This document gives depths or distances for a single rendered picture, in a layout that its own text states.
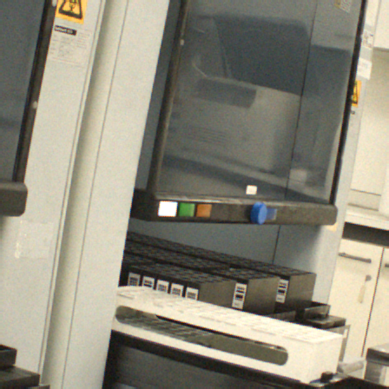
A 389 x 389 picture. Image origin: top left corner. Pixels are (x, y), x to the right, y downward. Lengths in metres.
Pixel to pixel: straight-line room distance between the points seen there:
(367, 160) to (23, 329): 3.29
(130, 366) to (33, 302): 0.21
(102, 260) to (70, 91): 0.22
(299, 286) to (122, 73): 0.66
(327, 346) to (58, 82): 0.44
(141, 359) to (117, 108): 0.31
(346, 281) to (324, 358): 2.44
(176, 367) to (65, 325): 0.15
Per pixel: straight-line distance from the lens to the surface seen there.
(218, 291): 1.55
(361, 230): 3.78
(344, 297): 3.75
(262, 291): 1.69
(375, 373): 1.59
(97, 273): 1.30
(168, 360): 1.34
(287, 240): 1.92
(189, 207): 1.40
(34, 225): 1.18
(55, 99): 1.17
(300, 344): 1.28
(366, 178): 4.40
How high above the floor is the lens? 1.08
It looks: 3 degrees down
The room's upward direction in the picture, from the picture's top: 10 degrees clockwise
